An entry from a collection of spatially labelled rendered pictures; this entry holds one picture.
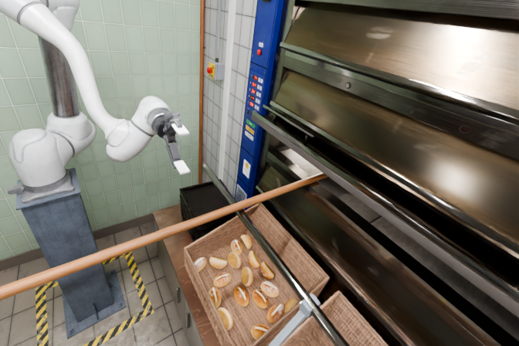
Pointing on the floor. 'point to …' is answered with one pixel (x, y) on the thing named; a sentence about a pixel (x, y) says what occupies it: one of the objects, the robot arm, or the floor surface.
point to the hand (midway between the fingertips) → (183, 153)
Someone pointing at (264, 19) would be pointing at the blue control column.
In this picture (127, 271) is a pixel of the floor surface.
